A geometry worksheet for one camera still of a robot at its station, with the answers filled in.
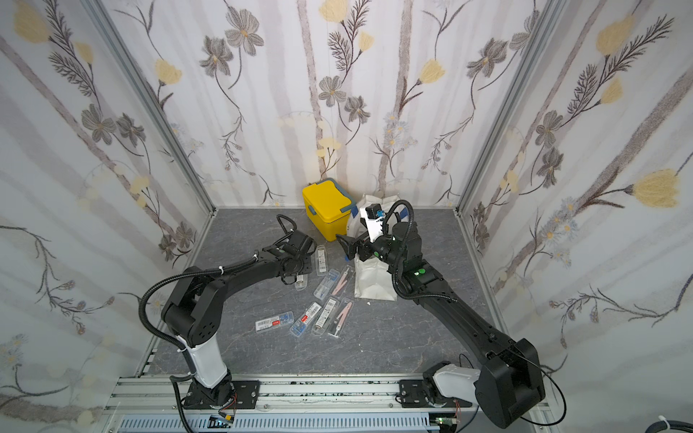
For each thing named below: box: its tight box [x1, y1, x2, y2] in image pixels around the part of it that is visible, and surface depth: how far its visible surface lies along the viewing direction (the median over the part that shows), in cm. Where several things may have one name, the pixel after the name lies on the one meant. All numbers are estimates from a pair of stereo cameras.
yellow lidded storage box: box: [301, 177, 358, 242], surface depth 107 cm
